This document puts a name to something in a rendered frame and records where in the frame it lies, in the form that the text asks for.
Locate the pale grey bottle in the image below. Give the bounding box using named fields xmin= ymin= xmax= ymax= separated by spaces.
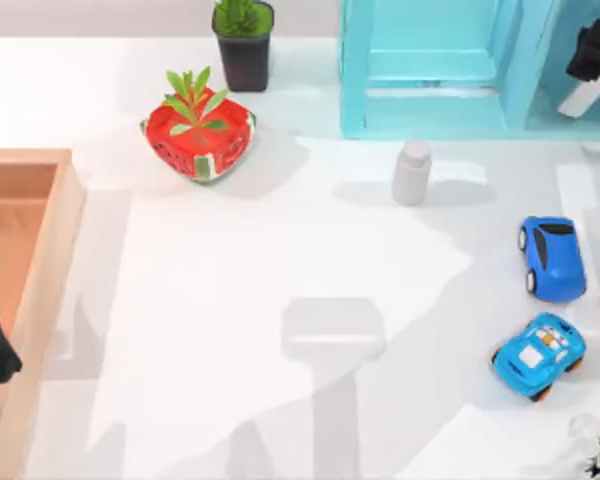
xmin=391 ymin=139 xmax=433 ymax=207

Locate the red watermelon plant pot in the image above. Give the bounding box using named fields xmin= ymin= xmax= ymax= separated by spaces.
xmin=139 ymin=65 xmax=258 ymax=185

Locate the light blue rack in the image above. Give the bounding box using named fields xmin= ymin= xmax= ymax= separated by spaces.
xmin=337 ymin=0 xmax=600 ymax=142

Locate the black plant pot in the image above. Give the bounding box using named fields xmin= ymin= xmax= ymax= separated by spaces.
xmin=211 ymin=0 xmax=276 ymax=94

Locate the dark blue toy car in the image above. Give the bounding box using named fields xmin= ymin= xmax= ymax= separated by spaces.
xmin=517 ymin=215 xmax=588 ymax=304

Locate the light blue toy car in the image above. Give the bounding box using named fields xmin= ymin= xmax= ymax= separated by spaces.
xmin=490 ymin=312 xmax=587 ymax=401

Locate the salmon-coloured shallow box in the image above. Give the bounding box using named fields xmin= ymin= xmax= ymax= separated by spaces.
xmin=0 ymin=148 xmax=87 ymax=480

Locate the black and white stapler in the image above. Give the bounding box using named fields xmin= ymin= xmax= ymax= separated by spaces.
xmin=556 ymin=17 xmax=600 ymax=119

